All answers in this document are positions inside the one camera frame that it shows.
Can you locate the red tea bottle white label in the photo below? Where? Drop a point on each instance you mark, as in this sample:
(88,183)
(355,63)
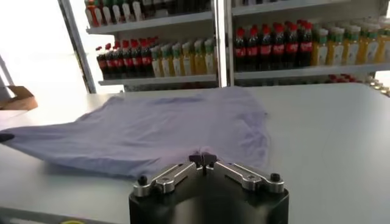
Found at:
(90,13)

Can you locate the purple printed t-shirt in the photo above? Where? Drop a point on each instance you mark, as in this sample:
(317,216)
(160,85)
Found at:
(137,131)

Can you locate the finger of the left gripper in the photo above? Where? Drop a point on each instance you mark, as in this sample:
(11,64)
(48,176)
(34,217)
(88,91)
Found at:
(6,137)

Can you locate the yellow juice bottle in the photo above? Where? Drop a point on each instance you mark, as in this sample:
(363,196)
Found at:
(368,48)
(177,64)
(188,63)
(320,51)
(335,51)
(209,61)
(199,62)
(167,64)
(383,47)
(352,50)
(157,65)

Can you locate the black slanted pole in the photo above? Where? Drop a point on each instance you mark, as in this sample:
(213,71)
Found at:
(77,45)

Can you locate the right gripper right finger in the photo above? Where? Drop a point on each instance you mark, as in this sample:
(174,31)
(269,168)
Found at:
(243,178)

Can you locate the red cap cola bottle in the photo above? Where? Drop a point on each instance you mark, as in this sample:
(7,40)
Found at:
(278,50)
(240,53)
(128,62)
(102,65)
(147,61)
(265,51)
(291,48)
(305,47)
(119,63)
(111,64)
(253,52)
(137,61)

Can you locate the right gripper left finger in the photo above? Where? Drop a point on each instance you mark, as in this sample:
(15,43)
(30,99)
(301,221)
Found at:
(170,179)

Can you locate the open cardboard box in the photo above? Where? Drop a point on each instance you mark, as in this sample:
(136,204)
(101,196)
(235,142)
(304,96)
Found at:
(18,100)

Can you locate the green cap dark bottle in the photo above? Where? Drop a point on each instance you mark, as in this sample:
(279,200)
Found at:
(116,12)
(107,13)
(98,13)
(137,9)
(126,10)

